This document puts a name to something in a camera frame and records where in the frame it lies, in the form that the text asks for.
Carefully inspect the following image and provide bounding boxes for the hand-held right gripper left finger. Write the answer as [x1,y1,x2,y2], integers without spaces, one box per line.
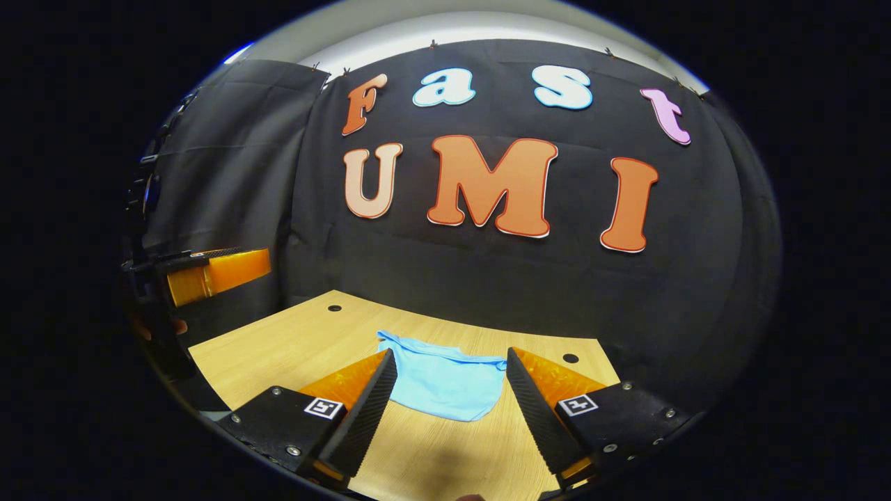
[219,349,398,488]

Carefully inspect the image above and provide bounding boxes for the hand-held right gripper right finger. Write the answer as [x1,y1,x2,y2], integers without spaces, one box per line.
[506,348,697,489]

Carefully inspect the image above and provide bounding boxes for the light blue T-shirt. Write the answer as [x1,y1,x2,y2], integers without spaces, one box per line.
[377,331,507,422]

